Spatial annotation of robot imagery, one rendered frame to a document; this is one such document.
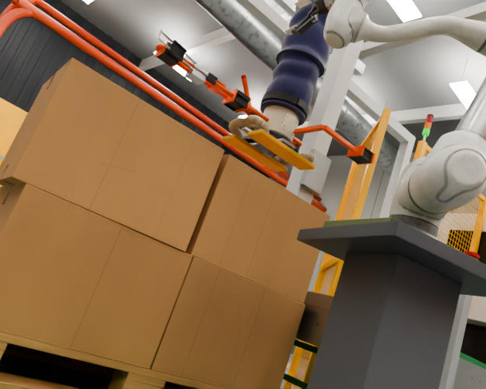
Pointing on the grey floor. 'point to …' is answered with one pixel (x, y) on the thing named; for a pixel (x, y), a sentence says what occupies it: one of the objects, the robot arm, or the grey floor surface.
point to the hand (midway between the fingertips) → (293, 18)
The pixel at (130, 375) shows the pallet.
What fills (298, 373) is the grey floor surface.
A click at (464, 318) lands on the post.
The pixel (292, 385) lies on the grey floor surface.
